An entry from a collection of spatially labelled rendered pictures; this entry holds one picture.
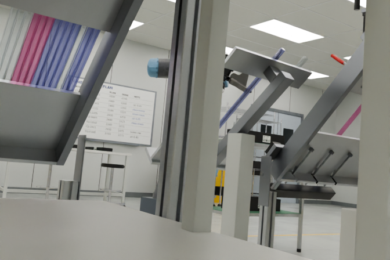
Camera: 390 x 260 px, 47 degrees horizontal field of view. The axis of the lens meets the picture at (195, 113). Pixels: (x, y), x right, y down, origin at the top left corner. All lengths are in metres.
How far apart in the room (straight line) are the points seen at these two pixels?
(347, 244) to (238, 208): 0.33
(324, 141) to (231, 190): 0.45
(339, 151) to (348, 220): 0.41
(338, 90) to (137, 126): 7.43
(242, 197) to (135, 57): 7.62
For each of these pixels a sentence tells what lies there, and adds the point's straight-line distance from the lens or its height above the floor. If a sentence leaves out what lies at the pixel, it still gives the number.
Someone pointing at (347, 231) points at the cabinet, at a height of 0.56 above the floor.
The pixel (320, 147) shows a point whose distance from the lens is 1.66.
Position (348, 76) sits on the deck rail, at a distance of 1.45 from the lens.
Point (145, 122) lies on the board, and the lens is 8.82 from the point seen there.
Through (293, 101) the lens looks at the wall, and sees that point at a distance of 11.49.
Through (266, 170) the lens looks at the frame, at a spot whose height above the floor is 0.71.
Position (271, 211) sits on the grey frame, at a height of 0.57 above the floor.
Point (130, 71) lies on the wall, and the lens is 8.77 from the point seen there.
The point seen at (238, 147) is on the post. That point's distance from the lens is 1.35.
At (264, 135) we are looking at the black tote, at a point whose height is 1.04.
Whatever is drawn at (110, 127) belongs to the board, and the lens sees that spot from 8.48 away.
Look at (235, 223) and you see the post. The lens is 1.35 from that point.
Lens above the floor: 0.71
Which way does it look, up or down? 7 degrees up
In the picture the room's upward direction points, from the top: 5 degrees clockwise
